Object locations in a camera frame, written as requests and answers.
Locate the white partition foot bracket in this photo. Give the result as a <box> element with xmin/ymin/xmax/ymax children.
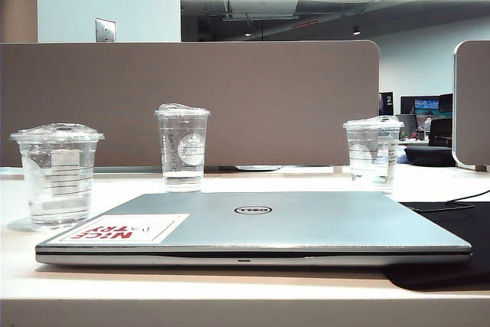
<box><xmin>233</xmin><ymin>165</ymin><xmax>284</xmax><ymax>172</ymax></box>

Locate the black office chair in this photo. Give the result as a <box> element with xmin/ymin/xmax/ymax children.
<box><xmin>428</xmin><ymin>118</ymin><xmax>454</xmax><ymax>148</ymax></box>

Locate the silver Dell laptop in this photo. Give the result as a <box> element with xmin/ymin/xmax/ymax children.
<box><xmin>34</xmin><ymin>191</ymin><xmax>472</xmax><ymax>267</ymax></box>

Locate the black laptop charger cable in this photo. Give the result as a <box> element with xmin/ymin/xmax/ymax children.
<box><xmin>446</xmin><ymin>188</ymin><xmax>490</xmax><ymax>204</ymax></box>

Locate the tall clear plastic cup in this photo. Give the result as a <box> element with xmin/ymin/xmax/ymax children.
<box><xmin>154</xmin><ymin>103</ymin><xmax>212</xmax><ymax>193</ymax></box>

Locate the dark computer monitor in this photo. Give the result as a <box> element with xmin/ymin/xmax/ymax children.
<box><xmin>439</xmin><ymin>93</ymin><xmax>454</xmax><ymax>118</ymax></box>

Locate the black desk mat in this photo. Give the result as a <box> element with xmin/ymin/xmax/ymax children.
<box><xmin>384</xmin><ymin>200</ymin><xmax>490</xmax><ymax>290</ymax></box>

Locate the black sign with numeral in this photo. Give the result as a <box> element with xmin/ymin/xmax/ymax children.
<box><xmin>378</xmin><ymin>92</ymin><xmax>394</xmax><ymax>116</ymax></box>

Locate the computer monitor with lit screen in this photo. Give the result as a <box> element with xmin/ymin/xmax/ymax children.
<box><xmin>413</xmin><ymin>98</ymin><xmax>441</xmax><ymax>117</ymax></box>

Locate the black round cushion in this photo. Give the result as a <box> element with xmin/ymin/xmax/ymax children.
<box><xmin>404</xmin><ymin>145</ymin><xmax>456</xmax><ymax>168</ymax></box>

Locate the metal wall switch plate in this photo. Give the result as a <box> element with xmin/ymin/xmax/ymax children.
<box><xmin>95</xmin><ymin>18</ymin><xmax>118</xmax><ymax>44</ymax></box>

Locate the clear plastic cup, printed sticker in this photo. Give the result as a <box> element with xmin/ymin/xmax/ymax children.
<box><xmin>342</xmin><ymin>115</ymin><xmax>405</xmax><ymax>195</ymax></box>

